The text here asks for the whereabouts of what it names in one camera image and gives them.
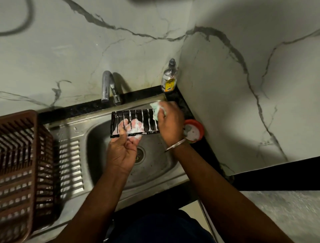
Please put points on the chrome faucet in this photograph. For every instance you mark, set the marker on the chrome faucet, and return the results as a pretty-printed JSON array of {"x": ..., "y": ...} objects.
[{"x": 106, "y": 85}]

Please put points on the brown plastic dish basket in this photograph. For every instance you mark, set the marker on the brown plastic dish basket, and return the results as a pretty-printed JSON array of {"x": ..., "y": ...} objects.
[{"x": 17, "y": 175}]

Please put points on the person's right forearm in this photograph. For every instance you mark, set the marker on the person's right forearm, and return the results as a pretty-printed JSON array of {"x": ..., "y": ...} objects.
[{"x": 225, "y": 200}]

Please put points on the black wire rack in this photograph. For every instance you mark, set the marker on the black wire rack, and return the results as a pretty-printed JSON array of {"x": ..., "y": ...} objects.
[{"x": 117, "y": 136}]

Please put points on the person's left forearm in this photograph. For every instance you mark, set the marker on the person's left forearm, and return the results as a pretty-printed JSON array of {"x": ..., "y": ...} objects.
[{"x": 92, "y": 207}]

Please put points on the person's right hand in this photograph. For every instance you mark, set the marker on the person's right hand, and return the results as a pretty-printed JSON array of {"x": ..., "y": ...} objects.
[{"x": 171, "y": 125}]

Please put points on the orange round container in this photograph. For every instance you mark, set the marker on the orange round container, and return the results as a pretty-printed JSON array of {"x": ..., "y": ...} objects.
[{"x": 197, "y": 130}]

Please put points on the person's left hand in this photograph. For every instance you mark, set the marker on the person's left hand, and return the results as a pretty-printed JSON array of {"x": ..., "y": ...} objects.
[{"x": 122, "y": 152}]

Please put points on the person's dark clothing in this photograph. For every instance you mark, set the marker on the person's dark clothing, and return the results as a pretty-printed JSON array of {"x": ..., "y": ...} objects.
[{"x": 160, "y": 227}]

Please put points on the stainless steel sink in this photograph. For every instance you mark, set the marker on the stainless steel sink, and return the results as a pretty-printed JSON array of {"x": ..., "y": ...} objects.
[{"x": 155, "y": 170}]

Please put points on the clear dish soap bottle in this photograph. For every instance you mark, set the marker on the clear dish soap bottle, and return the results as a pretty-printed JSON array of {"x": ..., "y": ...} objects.
[{"x": 169, "y": 77}]

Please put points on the green scrub pad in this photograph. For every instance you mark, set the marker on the green scrub pad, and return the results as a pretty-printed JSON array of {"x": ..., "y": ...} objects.
[{"x": 156, "y": 109}]

